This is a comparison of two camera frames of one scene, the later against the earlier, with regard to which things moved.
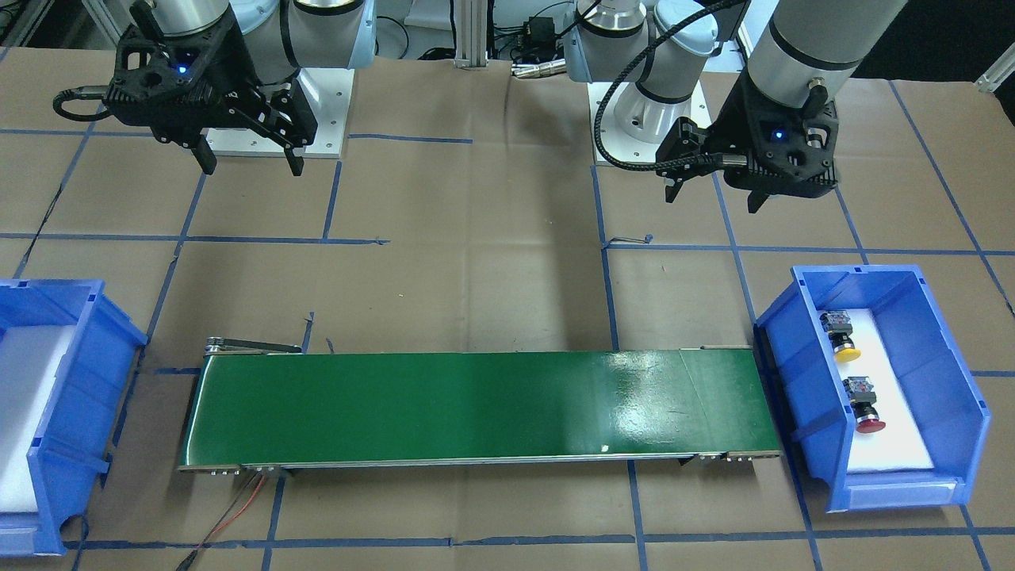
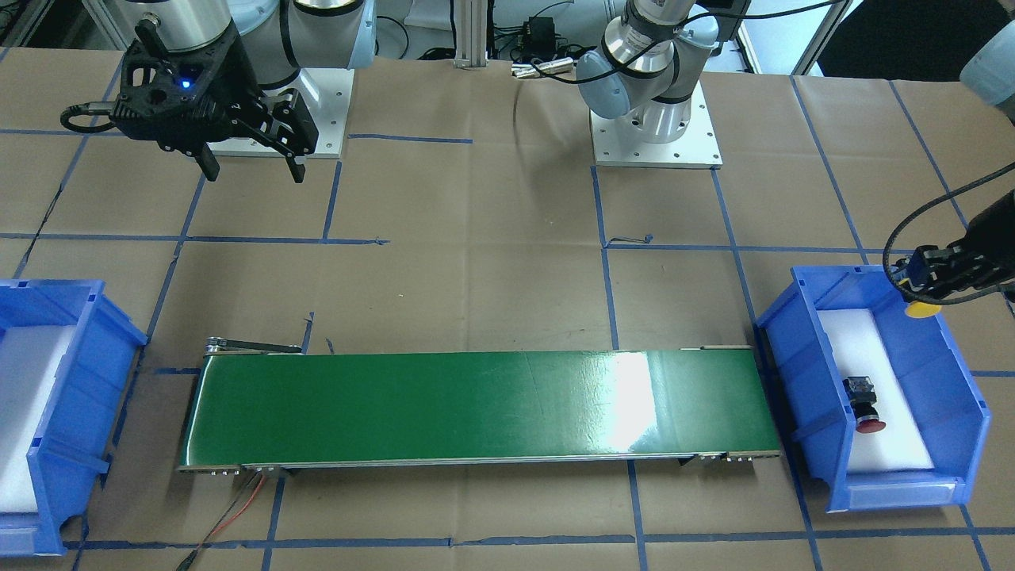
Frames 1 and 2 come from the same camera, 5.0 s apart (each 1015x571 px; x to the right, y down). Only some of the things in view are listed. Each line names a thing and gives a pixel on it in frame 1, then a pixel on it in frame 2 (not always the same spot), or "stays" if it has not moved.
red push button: x=862 y=399 stays
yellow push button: x=838 y=325 → x=921 y=310
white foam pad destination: x=30 y=360 stays
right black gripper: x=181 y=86 stays
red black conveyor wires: x=187 y=564 stays
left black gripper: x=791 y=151 → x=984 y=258
